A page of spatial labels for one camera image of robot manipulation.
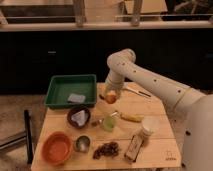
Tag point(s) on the small brown cube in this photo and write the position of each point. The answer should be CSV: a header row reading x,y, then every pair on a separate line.
x,y
94,123

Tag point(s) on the metal spoon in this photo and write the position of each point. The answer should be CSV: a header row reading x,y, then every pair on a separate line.
x,y
110,115

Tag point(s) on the green plastic tray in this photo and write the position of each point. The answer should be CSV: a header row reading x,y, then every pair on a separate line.
x,y
62,86

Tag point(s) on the black metal stand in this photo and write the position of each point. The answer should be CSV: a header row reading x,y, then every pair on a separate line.
x,y
29,142

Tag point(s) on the white plastic cup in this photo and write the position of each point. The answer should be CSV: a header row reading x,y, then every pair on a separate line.
x,y
149,125

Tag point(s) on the orange plastic bowl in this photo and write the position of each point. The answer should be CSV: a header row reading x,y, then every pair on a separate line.
x,y
57,148

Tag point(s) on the dark brown bowl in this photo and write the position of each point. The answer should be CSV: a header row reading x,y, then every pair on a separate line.
x,y
75,110

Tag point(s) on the grey sponge in tray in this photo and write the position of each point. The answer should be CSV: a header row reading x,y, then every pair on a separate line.
x,y
76,98

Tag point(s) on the white crumpled paper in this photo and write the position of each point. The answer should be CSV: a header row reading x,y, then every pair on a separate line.
x,y
79,117

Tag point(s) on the red yellow apple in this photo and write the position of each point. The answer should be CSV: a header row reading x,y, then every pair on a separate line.
x,y
111,97

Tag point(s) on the bunch of dark grapes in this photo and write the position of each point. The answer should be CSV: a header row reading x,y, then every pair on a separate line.
x,y
110,149

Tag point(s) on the small metal cup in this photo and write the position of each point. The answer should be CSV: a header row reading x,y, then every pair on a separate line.
x,y
82,144

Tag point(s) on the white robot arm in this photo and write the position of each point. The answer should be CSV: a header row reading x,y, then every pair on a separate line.
x,y
197,151

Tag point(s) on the green plastic cup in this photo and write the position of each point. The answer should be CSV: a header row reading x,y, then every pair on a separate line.
x,y
108,124

